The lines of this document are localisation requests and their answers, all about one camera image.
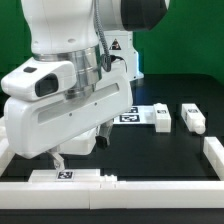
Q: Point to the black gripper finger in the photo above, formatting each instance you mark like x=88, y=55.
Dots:
x=58, y=160
x=103, y=136

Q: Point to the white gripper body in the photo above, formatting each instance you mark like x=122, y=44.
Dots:
x=36, y=127

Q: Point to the white desk tabletop tray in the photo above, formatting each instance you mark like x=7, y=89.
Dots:
x=80, y=145

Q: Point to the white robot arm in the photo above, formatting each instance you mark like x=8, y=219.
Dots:
x=73, y=30

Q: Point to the white marker base plate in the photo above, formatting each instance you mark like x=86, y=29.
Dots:
x=138, y=115

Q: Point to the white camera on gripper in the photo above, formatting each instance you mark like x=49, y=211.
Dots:
x=34, y=80

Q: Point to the white L-shaped fence wall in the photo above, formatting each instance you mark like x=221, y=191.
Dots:
x=143, y=170

